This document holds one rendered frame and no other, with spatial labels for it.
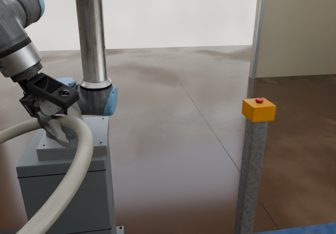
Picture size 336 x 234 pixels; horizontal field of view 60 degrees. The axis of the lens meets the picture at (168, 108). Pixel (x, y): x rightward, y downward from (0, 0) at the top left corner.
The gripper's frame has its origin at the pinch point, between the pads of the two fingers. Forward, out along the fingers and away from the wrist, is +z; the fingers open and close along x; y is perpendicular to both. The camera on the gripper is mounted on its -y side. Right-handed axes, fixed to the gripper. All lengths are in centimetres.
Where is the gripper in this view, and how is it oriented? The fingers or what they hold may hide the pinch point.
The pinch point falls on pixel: (75, 137)
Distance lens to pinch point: 77.3
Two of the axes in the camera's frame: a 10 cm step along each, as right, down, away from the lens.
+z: 3.6, 8.0, 4.9
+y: -7.7, -0.5, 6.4
